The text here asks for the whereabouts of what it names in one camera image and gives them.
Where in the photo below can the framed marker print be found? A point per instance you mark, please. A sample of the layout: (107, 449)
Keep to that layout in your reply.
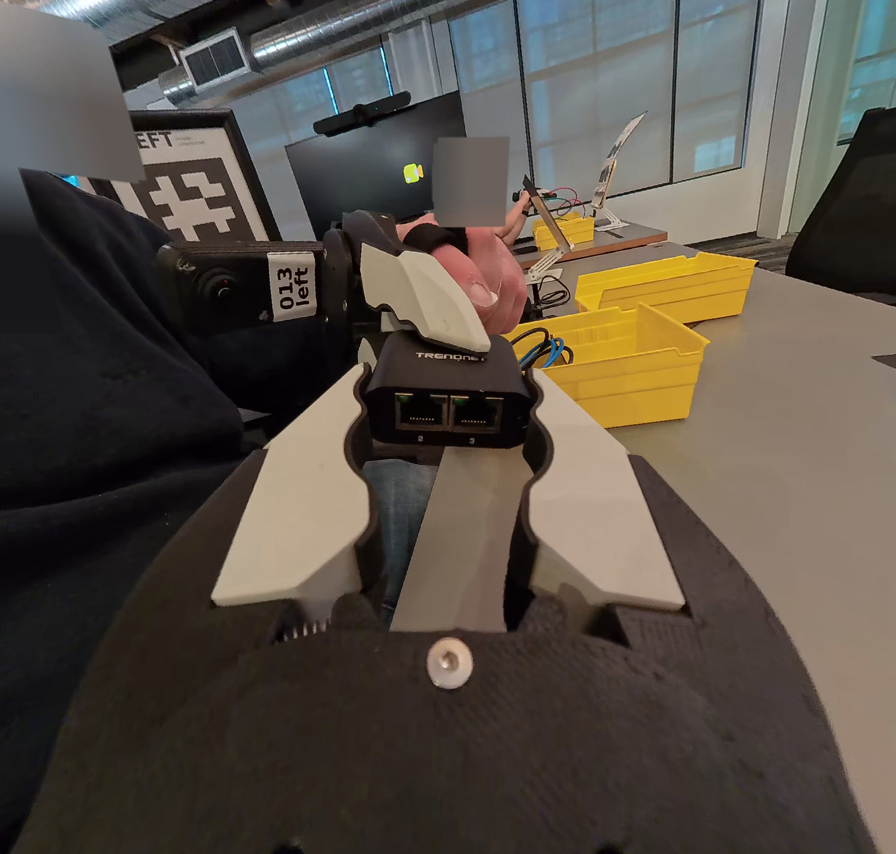
(210, 195)

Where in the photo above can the black office chair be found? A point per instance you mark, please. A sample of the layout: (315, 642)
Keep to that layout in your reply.
(847, 223)

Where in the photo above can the stack of yellow bins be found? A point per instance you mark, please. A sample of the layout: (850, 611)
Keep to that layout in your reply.
(577, 230)

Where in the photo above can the person's blue jeans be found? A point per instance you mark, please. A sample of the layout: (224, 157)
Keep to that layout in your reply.
(399, 518)

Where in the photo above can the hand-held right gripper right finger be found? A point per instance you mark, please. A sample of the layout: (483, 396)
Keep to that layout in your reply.
(602, 518)

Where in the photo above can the black video bar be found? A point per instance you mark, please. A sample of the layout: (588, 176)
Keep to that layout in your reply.
(364, 115)

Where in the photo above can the black network switch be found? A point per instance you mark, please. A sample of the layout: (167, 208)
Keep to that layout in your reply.
(448, 378)

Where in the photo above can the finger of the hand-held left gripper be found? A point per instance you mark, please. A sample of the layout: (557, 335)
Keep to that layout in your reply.
(427, 301)
(365, 353)

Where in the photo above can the small sheet display stand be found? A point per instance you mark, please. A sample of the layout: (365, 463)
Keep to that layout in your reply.
(609, 167)

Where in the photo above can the small white desk stand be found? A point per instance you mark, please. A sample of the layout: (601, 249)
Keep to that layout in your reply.
(546, 266)

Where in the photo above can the yellow plastic bin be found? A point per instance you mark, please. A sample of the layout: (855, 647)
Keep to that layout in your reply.
(630, 378)
(665, 287)

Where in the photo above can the brown wooden desk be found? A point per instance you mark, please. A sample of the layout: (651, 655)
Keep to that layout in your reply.
(630, 237)

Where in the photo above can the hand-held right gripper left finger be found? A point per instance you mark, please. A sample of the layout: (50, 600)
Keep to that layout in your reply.
(301, 518)

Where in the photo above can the person's left hand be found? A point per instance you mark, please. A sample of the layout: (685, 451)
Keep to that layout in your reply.
(490, 273)

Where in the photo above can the silver duct with vent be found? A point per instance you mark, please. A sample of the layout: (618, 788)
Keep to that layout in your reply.
(336, 38)

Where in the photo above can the tilted wooden display board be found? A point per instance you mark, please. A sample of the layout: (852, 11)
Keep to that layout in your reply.
(553, 220)

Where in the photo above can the black television screen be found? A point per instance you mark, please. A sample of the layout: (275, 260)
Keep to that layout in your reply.
(350, 174)

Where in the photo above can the person's left forearm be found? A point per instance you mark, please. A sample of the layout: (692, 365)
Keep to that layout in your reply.
(280, 371)

